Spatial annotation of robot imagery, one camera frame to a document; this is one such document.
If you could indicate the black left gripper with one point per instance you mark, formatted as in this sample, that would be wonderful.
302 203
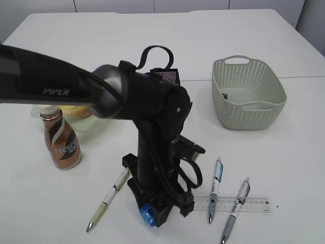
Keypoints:
147 187

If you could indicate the blue pencil sharpener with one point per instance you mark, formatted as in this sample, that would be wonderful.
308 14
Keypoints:
147 214

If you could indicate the white pen beige grip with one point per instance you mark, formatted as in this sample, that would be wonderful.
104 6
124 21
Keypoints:
108 198

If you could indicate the transparent plastic ruler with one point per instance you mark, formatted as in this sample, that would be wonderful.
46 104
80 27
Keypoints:
225 204

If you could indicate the brown Nescafe coffee bottle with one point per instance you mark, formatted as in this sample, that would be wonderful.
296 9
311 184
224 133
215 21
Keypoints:
60 139

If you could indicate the yellow bread roll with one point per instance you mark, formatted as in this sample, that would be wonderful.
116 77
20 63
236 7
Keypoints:
77 112

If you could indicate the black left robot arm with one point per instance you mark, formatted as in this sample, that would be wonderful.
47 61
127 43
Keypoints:
163 173

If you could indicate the white pen blue clip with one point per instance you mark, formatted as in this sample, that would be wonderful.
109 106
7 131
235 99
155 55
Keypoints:
218 171

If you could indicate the clear pen grey grip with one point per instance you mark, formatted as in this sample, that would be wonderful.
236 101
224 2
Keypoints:
238 203

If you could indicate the translucent green wavy plate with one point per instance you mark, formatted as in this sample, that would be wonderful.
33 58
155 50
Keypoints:
80 125

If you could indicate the black mesh pen holder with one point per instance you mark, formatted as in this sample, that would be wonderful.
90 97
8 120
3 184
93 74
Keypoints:
171 75

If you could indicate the green plastic woven basket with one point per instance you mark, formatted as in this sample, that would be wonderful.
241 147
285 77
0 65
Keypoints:
256 97

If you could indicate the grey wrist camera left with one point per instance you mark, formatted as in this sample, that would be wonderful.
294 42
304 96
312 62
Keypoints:
187 149

